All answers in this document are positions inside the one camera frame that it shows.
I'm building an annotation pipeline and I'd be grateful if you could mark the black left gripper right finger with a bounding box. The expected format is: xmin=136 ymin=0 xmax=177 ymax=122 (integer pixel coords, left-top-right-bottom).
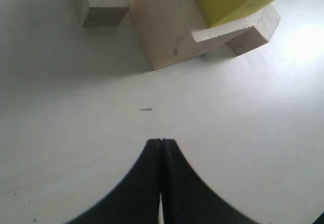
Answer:
xmin=160 ymin=139 xmax=255 ymax=223

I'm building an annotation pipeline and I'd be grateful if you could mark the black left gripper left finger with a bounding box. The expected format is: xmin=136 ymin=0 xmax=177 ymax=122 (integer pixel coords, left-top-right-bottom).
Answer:
xmin=69 ymin=139 xmax=162 ymax=223

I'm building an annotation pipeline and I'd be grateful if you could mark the large wooden cube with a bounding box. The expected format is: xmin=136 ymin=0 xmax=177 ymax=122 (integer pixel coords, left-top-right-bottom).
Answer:
xmin=129 ymin=0 xmax=275 ymax=71

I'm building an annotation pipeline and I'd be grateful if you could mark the small wooden cube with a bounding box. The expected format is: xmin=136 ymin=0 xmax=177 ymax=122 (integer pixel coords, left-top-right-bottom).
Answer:
xmin=75 ymin=0 xmax=130 ymax=28

